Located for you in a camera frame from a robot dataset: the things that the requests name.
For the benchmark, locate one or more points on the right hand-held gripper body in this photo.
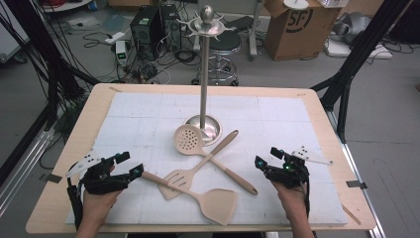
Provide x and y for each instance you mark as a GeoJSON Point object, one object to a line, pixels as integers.
{"type": "Point", "coordinates": [289, 173]}

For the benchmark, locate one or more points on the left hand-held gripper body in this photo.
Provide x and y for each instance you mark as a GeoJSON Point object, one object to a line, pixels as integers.
{"type": "Point", "coordinates": [99, 180]}

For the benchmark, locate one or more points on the beige slotted spatula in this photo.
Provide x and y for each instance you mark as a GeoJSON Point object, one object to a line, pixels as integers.
{"type": "Point", "coordinates": [178, 181]}

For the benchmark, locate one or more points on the beige solid turner spatula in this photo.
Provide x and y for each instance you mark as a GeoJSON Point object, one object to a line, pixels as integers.
{"type": "Point", "coordinates": [218, 205]}

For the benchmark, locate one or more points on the beige perforated skimmer spoon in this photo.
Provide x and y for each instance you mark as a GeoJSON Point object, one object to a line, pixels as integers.
{"type": "Point", "coordinates": [188, 140]}

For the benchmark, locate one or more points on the steel utensil rack stand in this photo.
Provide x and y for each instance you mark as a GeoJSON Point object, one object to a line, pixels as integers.
{"type": "Point", "coordinates": [204, 66]}

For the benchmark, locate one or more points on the person's left hand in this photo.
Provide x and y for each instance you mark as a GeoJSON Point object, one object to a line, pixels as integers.
{"type": "Point", "coordinates": [99, 205]}

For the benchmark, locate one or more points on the person's right hand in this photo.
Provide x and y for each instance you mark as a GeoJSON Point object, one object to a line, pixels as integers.
{"type": "Point", "coordinates": [292, 201]}

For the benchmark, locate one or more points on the white foam board mat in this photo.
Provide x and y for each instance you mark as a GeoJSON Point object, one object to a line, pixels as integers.
{"type": "Point", "coordinates": [274, 132]}

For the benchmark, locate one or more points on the black tape strip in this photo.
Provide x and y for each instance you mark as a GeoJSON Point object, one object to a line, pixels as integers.
{"type": "Point", "coordinates": [51, 178]}
{"type": "Point", "coordinates": [356, 184]}

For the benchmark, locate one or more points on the small white power supply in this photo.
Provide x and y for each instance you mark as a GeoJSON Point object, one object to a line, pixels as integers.
{"type": "Point", "coordinates": [121, 53]}

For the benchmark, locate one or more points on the brown cardboard box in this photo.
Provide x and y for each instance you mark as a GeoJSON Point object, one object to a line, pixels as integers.
{"type": "Point", "coordinates": [297, 39]}

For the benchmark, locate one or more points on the white power strip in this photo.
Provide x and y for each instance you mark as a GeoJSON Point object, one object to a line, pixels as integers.
{"type": "Point", "coordinates": [115, 37]}

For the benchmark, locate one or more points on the black round stool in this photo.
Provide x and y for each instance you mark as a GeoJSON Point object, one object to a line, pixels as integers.
{"type": "Point", "coordinates": [228, 43]}

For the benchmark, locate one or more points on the large black computer tower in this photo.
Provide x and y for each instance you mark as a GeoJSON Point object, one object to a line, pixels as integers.
{"type": "Point", "coordinates": [145, 29]}

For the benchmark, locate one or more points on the slim black computer tower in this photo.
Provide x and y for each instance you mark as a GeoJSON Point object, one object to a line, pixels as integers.
{"type": "Point", "coordinates": [171, 23]}

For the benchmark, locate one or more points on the grey bag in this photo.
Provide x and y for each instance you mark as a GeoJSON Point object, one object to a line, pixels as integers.
{"type": "Point", "coordinates": [353, 28]}

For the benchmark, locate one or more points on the white round plate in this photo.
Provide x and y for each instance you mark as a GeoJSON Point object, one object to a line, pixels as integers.
{"type": "Point", "coordinates": [296, 4]}

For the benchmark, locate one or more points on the aluminium rail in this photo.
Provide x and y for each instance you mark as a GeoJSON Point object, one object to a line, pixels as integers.
{"type": "Point", "coordinates": [23, 172]}
{"type": "Point", "coordinates": [360, 185]}

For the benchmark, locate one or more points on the black metal frame stand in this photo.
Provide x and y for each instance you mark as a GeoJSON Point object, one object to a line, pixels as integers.
{"type": "Point", "coordinates": [52, 66]}
{"type": "Point", "coordinates": [360, 49]}

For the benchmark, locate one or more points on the white metal stand post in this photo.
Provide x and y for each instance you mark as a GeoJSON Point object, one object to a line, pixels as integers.
{"type": "Point", "coordinates": [255, 29]}

